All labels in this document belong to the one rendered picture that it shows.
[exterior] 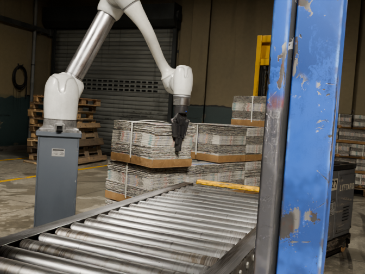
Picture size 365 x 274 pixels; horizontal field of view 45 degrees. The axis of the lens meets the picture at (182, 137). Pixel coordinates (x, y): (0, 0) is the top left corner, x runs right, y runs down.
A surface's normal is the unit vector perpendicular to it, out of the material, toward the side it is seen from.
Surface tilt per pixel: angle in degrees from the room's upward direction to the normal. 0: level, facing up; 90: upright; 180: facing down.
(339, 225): 90
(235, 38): 90
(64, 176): 90
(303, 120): 90
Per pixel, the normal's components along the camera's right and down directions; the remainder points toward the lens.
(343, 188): 0.72, 0.08
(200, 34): -0.38, 0.02
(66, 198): 0.25, 0.07
